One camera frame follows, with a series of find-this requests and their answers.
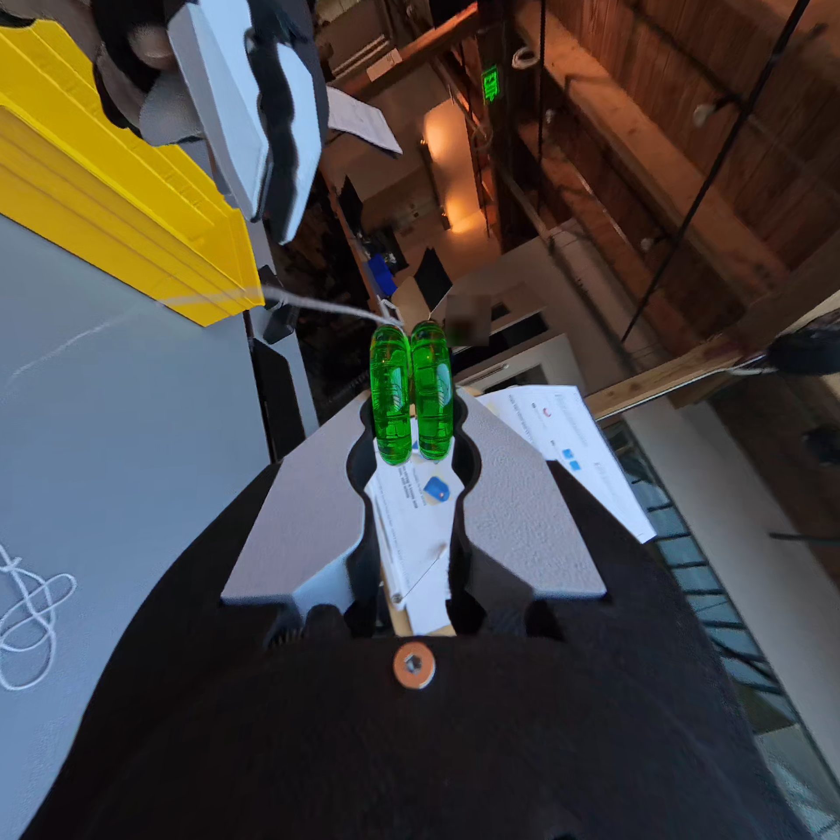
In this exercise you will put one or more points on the person's left hand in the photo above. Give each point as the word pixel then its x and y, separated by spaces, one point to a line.
pixel 154 49

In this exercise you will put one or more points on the green transparent yoyo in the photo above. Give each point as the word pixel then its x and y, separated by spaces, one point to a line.
pixel 394 394

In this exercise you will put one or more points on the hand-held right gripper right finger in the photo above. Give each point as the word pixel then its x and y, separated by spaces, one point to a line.
pixel 525 525

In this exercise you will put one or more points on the wooden post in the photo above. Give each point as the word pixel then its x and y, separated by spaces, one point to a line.
pixel 420 46

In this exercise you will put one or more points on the yellow plastic bin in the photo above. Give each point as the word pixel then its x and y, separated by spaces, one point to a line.
pixel 98 197

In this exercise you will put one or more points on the printed instruction sheet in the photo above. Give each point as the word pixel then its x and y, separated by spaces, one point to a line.
pixel 590 459

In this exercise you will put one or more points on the white paper notice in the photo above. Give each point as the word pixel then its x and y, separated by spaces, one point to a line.
pixel 364 118

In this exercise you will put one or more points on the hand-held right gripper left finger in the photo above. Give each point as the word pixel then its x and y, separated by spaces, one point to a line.
pixel 295 525

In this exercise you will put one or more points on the glowing wall lamp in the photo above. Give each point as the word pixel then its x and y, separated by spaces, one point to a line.
pixel 441 138
pixel 459 220

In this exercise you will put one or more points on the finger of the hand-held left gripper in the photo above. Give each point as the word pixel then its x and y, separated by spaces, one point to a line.
pixel 220 98
pixel 302 118

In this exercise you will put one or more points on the green exit sign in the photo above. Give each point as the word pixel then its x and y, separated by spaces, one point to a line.
pixel 490 83

